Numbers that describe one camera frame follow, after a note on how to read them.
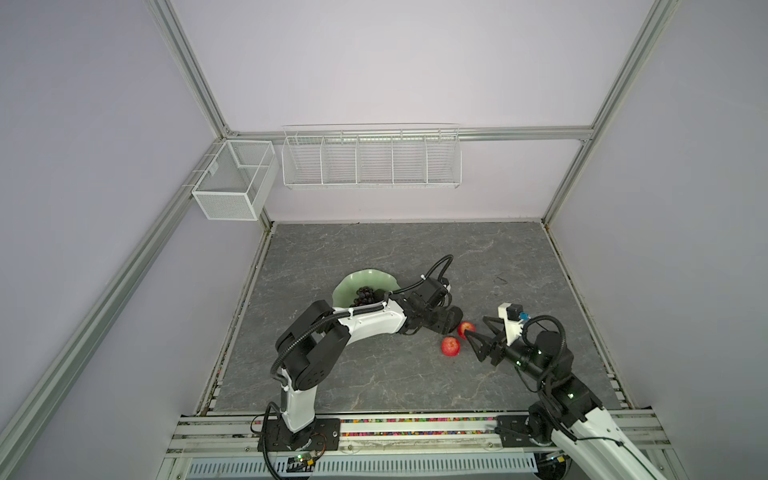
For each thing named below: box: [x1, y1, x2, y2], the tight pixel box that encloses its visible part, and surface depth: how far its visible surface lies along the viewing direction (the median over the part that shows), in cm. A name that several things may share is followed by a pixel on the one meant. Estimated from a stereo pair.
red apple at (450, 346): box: [441, 336, 461, 357], surface depth 86 cm
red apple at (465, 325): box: [458, 321, 476, 340], surface depth 90 cm
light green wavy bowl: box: [332, 268, 401, 308], surface depth 100 cm
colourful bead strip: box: [340, 416, 497, 437], surface depth 79 cm
